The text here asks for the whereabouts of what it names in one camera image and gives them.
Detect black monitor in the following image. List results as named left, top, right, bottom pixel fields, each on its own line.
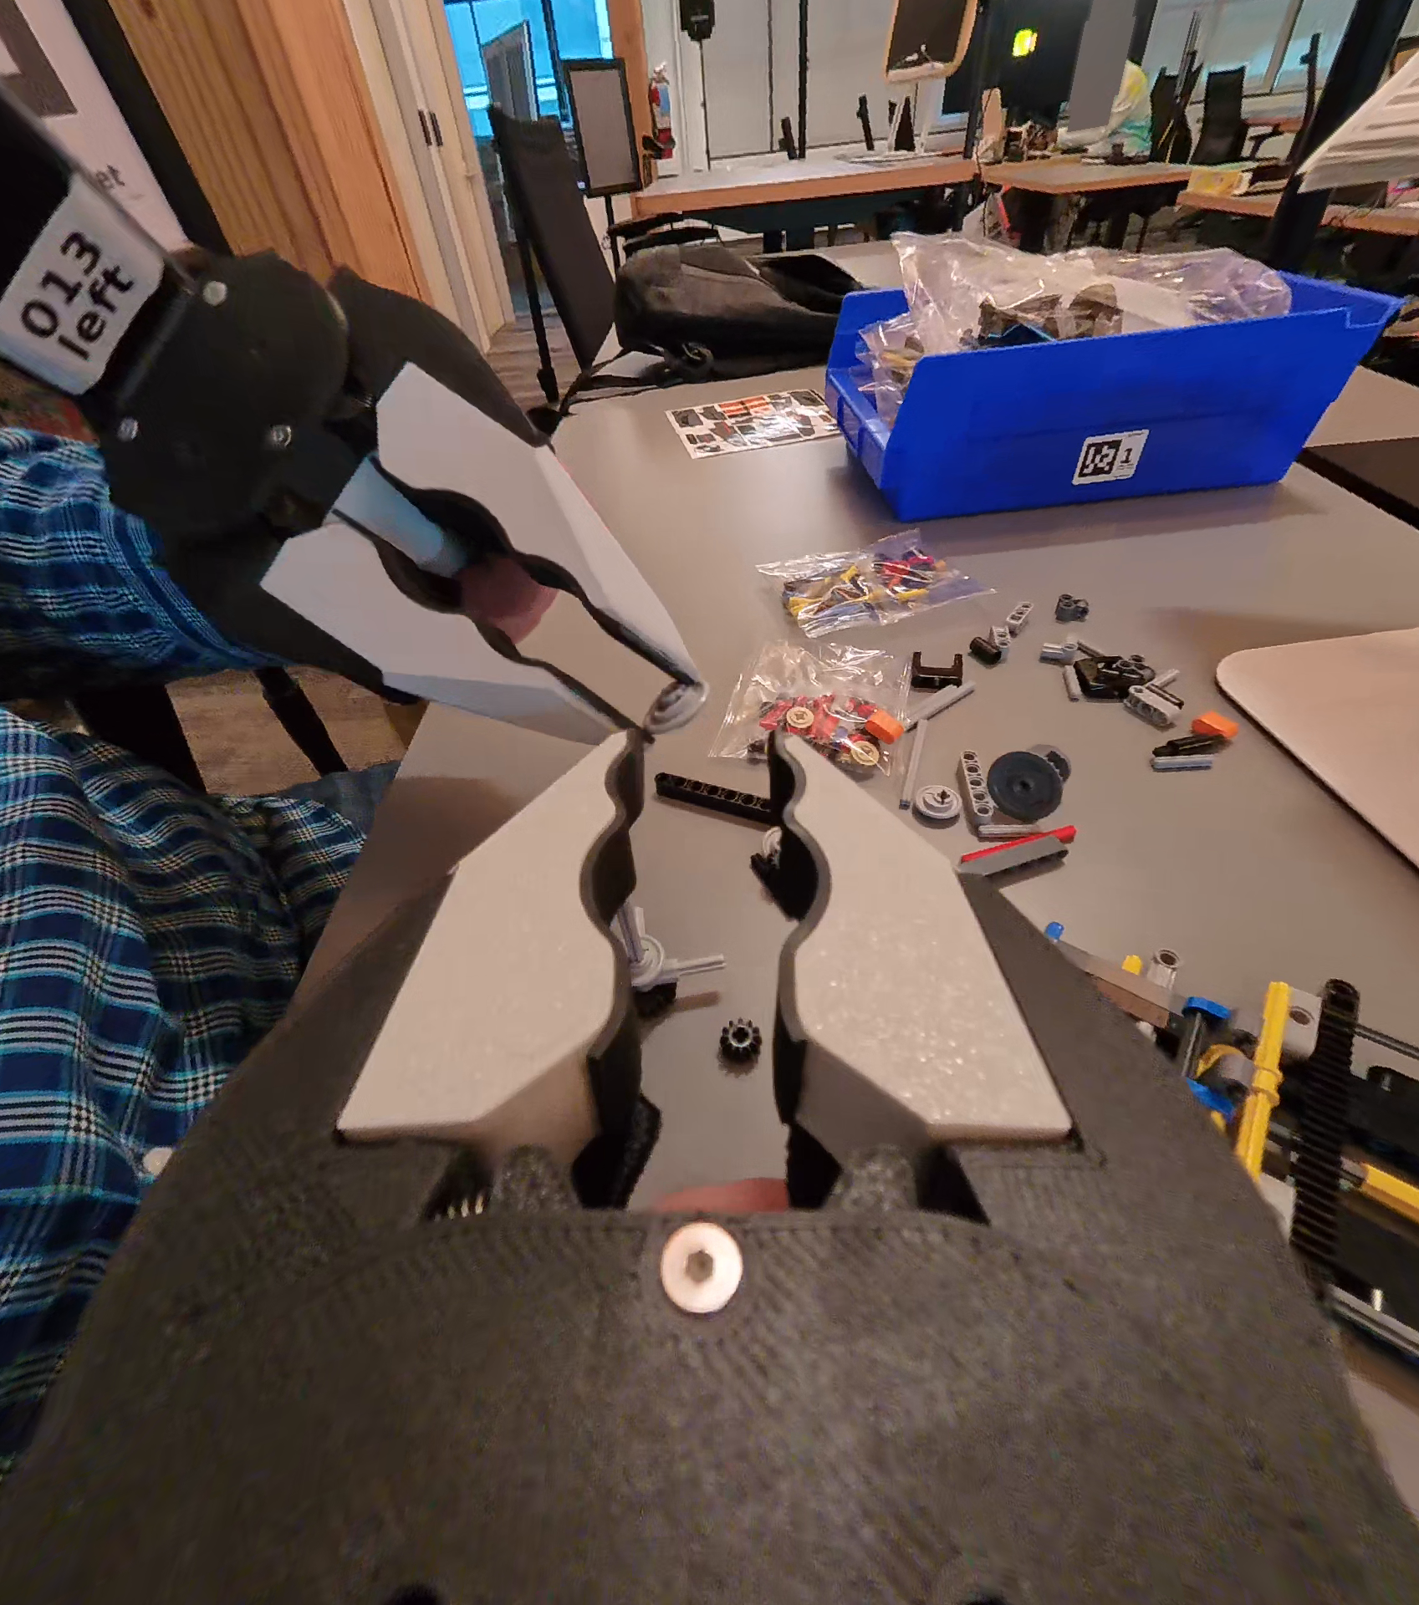
left=982, top=0, right=1067, bottom=128

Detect framed marker sign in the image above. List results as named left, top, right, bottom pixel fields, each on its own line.
left=0, top=0, right=209, bottom=260

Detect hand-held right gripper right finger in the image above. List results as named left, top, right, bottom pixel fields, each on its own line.
left=769, top=731, right=1077, bottom=1152

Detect black toy wheel disc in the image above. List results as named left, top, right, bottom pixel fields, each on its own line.
left=987, top=746, right=1071, bottom=826

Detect display panel on stand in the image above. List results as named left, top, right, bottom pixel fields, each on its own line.
left=563, top=57, right=645, bottom=200

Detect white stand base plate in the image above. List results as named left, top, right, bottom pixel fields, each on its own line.
left=1216, top=621, right=1419, bottom=955

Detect clear bags of toy parts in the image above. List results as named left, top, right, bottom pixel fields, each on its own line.
left=855, top=230, right=1293, bottom=422

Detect wooden work table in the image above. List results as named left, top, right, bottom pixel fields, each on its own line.
left=630, top=151, right=982, bottom=253

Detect toy car chassis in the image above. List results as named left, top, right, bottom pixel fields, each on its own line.
left=1040, top=922, right=1419, bottom=1405

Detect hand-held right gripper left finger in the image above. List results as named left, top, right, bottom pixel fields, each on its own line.
left=336, top=731, right=661, bottom=1152

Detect sticker sheet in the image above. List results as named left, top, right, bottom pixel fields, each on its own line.
left=664, top=388, right=841, bottom=462

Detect grey toy axle with gear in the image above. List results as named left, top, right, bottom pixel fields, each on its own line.
left=614, top=908, right=726, bottom=1019

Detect clear bag red tan parts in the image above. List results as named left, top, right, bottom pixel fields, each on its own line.
left=709, top=643, right=912, bottom=773

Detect person's left forearm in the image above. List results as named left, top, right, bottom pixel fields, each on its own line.
left=0, top=420, right=284, bottom=698

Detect person's plaid shirt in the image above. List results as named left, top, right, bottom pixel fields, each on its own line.
left=0, top=653, right=403, bottom=1601

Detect black chair frame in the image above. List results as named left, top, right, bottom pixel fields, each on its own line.
left=75, top=664, right=349, bottom=795

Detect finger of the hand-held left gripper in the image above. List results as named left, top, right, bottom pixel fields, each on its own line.
left=369, top=362, right=706, bottom=704
left=257, top=514, right=652, bottom=751

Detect wood-framed dark panel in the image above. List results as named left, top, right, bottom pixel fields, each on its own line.
left=885, top=0, right=980, bottom=86

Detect black holed toy beam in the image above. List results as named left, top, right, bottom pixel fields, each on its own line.
left=654, top=773, right=776, bottom=815

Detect black chair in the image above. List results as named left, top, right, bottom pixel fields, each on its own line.
left=485, top=106, right=629, bottom=422

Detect black backpack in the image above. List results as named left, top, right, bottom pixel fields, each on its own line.
left=612, top=241, right=873, bottom=378

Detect black pole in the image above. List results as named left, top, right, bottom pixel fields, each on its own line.
left=1265, top=0, right=1414, bottom=276

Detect red toy axle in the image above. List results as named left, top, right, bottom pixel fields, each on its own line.
left=957, top=826, right=1077, bottom=868

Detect person's left hand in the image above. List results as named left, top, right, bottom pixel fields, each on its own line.
left=458, top=561, right=555, bottom=648

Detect clear bag yellow blue parts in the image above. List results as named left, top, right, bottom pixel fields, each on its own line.
left=756, top=531, right=992, bottom=629

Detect blue plastic bin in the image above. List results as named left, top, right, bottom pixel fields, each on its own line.
left=825, top=273, right=1404, bottom=524

